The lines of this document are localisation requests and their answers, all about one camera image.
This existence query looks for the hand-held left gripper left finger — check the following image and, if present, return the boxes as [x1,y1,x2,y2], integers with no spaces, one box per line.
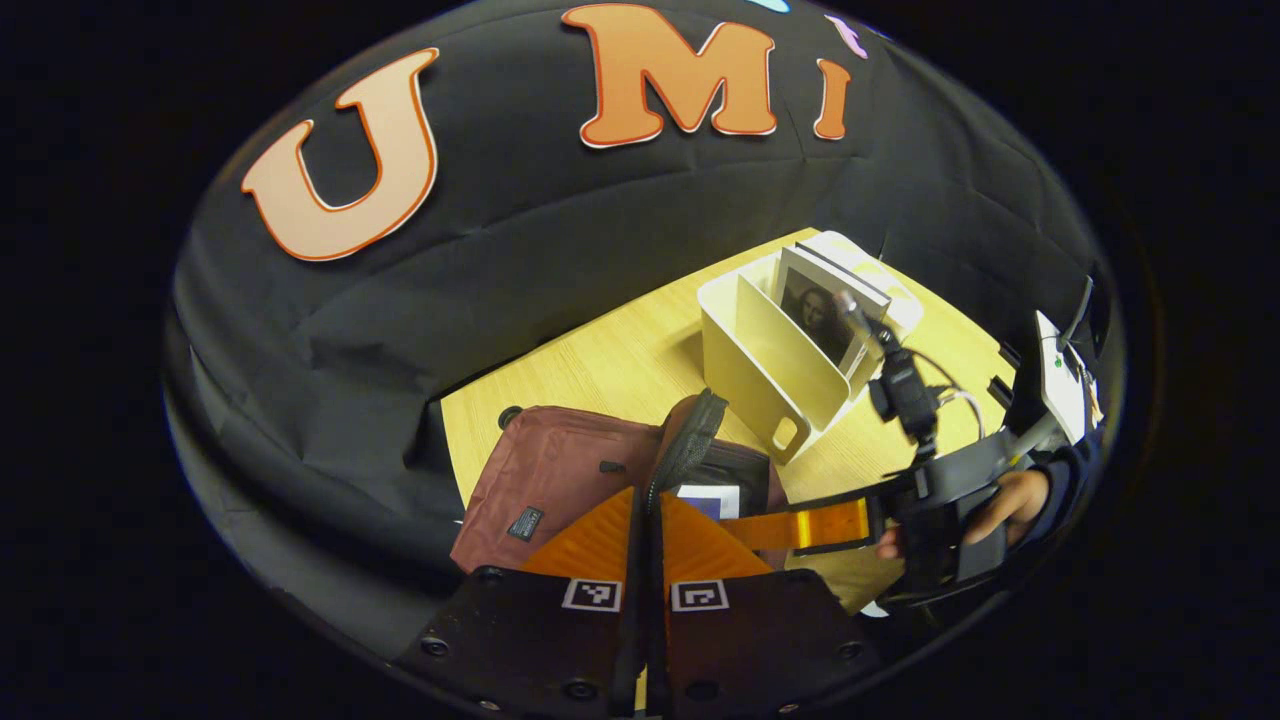
[400,487,644,714]

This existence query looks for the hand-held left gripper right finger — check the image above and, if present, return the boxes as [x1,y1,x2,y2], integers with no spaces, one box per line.
[655,492,881,716]

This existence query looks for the blue book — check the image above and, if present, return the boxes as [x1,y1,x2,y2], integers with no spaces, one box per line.
[677,485,743,521]

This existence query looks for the maroon schoolbag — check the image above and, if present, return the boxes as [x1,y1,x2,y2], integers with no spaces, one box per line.
[450,390,791,576]

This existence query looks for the white bookshelf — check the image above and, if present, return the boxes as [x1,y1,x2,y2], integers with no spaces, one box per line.
[697,230,926,466]

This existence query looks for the black portrait cover book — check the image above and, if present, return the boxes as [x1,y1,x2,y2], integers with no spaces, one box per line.
[772,245,893,381]

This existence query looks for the white device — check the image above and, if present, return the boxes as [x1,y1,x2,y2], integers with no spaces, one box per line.
[1030,310,1096,446]

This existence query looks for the black backdrop cloth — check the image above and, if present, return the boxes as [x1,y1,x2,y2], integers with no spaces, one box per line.
[165,0,1101,661]

